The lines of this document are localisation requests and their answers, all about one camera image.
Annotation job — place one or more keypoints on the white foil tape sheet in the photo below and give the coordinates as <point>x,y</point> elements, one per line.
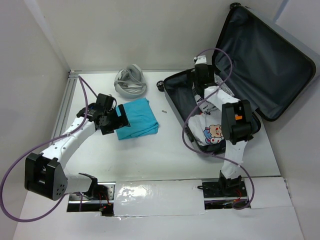
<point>158,198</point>

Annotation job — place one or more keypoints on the light blue folded shirt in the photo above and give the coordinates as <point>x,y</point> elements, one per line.
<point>141,119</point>

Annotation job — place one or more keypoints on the white cartoon print garment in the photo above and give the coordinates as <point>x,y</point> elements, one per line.
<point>206,128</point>

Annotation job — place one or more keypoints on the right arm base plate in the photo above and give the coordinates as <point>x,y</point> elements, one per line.
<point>217,195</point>

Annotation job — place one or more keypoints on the aluminium frame rail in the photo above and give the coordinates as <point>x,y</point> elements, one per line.
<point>65,106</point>

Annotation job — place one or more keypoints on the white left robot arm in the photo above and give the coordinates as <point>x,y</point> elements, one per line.
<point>45,173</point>

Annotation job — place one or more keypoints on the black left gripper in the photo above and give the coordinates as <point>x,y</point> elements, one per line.
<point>120,121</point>

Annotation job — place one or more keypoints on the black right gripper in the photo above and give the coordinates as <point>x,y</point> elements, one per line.
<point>211,74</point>

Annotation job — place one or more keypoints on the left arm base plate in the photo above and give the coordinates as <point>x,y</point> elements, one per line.
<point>101,202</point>

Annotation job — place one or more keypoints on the newspaper print garment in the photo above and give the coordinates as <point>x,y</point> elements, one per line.
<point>214,96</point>

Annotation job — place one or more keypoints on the dark blue garment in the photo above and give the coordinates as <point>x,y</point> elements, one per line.
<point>92,106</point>

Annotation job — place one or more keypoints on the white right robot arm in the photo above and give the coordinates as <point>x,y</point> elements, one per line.
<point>223,117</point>

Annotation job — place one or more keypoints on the grey open suitcase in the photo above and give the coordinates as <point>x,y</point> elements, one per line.
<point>262,63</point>

